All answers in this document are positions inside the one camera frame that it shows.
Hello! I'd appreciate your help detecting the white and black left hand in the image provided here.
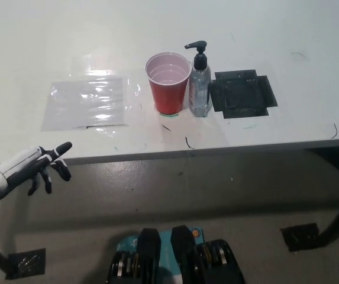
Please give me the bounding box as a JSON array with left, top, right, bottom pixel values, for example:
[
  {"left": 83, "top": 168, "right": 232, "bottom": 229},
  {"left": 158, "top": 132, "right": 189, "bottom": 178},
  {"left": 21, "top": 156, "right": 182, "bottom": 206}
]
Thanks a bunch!
[{"left": 0, "top": 141, "right": 73, "bottom": 209}]

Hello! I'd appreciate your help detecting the clear soap pump bottle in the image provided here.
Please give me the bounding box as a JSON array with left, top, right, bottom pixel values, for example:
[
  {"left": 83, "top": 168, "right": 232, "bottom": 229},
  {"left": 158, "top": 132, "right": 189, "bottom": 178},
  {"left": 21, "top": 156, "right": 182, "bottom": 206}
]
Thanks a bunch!
[{"left": 184, "top": 40, "right": 212, "bottom": 118}]

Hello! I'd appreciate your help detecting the black and teal robot body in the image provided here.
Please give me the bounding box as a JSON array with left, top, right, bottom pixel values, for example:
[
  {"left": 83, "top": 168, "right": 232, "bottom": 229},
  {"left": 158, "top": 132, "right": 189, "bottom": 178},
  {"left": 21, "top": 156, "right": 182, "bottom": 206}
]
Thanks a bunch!
[{"left": 106, "top": 225, "right": 246, "bottom": 284}]

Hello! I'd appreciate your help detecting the clear plastic sheet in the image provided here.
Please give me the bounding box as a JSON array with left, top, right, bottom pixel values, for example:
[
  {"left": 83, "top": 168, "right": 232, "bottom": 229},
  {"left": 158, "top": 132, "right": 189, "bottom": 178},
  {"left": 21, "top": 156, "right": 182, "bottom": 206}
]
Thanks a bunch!
[{"left": 40, "top": 75, "right": 129, "bottom": 133}]

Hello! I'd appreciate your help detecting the red plastic cup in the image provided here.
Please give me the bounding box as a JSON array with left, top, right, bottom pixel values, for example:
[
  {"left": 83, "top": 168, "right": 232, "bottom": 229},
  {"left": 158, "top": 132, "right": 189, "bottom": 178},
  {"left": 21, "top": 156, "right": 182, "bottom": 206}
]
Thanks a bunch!
[{"left": 144, "top": 51, "right": 192, "bottom": 117}]

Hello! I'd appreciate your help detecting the black tape patch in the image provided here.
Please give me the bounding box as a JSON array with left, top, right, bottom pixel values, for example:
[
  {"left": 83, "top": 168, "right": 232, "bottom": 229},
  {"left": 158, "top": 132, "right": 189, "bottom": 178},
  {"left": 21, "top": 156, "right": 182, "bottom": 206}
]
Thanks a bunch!
[{"left": 209, "top": 69, "right": 278, "bottom": 120}]

